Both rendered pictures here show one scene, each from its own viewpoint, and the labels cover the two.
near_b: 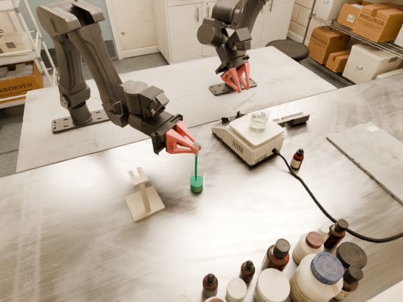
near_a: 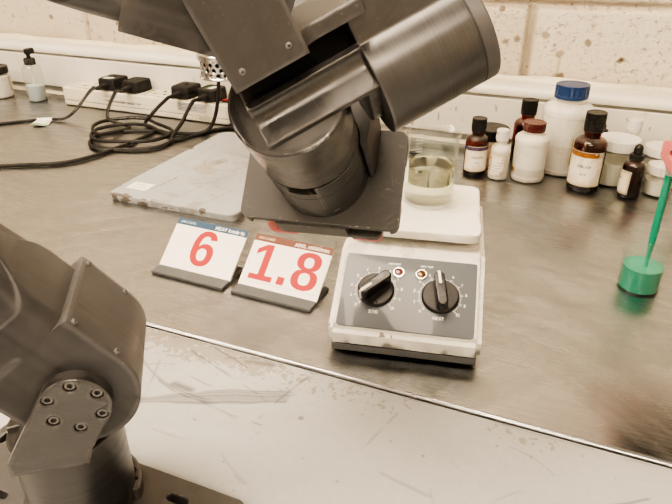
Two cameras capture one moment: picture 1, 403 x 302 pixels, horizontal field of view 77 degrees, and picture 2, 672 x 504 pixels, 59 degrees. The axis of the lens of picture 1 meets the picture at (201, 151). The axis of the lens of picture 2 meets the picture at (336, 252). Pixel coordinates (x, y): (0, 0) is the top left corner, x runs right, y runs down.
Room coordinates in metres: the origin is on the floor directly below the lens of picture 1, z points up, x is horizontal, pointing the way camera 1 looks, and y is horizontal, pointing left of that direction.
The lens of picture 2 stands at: (1.02, 0.16, 1.23)
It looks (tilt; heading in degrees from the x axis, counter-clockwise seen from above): 29 degrees down; 225
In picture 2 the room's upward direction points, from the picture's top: straight up
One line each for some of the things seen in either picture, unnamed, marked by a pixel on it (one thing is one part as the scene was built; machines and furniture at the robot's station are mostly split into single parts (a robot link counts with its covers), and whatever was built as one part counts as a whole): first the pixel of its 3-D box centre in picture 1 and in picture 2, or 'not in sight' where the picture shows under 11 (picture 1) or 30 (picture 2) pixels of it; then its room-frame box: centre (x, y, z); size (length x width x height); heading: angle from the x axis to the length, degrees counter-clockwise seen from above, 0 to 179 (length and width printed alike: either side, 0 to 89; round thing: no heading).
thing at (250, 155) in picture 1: (248, 133); (413, 259); (0.60, -0.15, 0.94); 0.22 x 0.13 x 0.08; 34
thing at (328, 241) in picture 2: (283, 136); (312, 250); (0.62, -0.27, 0.91); 0.06 x 0.06 x 0.02
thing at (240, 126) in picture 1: (256, 127); (418, 208); (0.58, -0.16, 0.98); 0.12 x 0.12 x 0.01; 34
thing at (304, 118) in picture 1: (297, 115); (200, 252); (0.72, -0.34, 0.92); 0.09 x 0.06 x 0.04; 112
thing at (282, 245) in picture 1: (276, 257); (589, 150); (0.21, -0.15, 0.95); 0.04 x 0.04 x 0.11
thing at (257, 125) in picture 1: (258, 120); (432, 165); (0.56, -0.16, 1.02); 0.06 x 0.05 x 0.08; 169
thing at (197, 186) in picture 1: (197, 180); (644, 261); (0.43, 0.01, 0.93); 0.04 x 0.04 x 0.06
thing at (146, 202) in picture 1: (140, 188); not in sight; (0.37, 0.15, 0.96); 0.08 x 0.08 x 0.13; 30
